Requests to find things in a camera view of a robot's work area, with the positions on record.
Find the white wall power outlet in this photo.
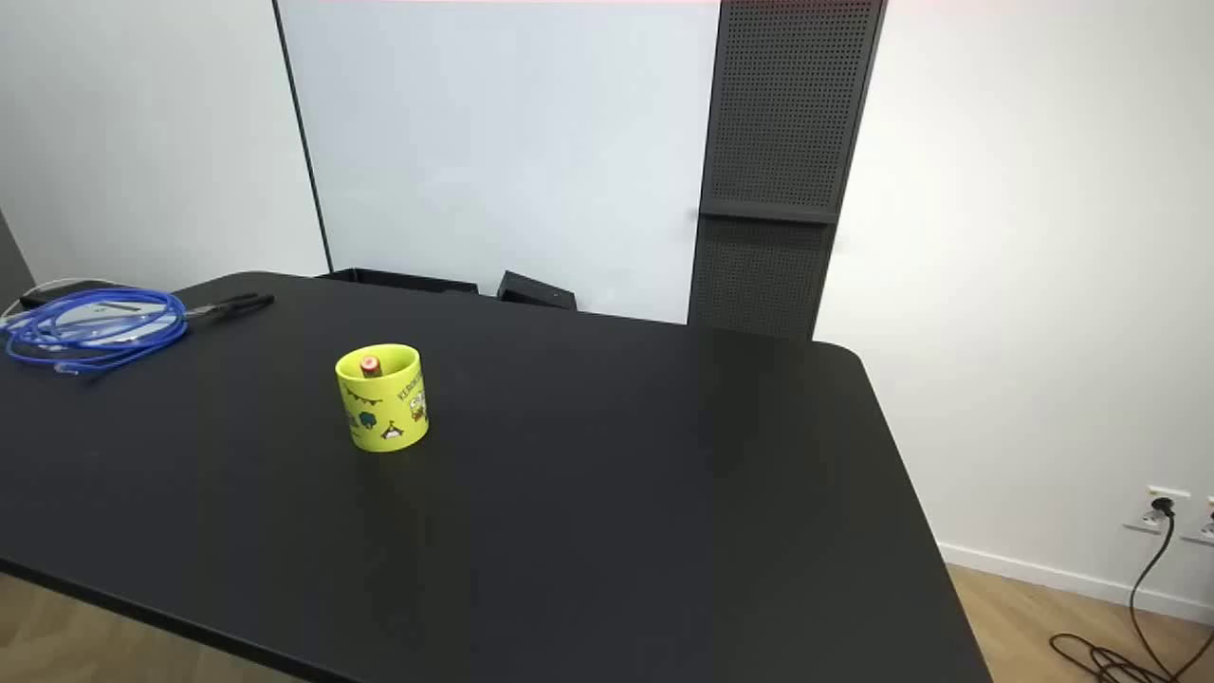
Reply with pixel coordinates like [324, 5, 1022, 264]
[1128, 485, 1191, 536]

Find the whiteboard panel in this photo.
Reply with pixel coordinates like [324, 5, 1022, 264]
[279, 0, 721, 321]

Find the black low cabinet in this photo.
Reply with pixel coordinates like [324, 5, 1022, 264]
[317, 268, 479, 297]

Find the dark grey acoustic panel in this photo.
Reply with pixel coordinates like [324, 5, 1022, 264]
[685, 0, 889, 341]

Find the black box behind table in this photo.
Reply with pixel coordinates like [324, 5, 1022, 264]
[496, 268, 577, 312]

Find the yellow-green mug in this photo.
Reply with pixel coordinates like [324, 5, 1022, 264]
[334, 341, 430, 454]

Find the black power cord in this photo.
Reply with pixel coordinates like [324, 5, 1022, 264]
[1044, 492, 1214, 683]

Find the blue coiled cable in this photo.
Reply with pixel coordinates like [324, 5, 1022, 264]
[0, 284, 193, 380]

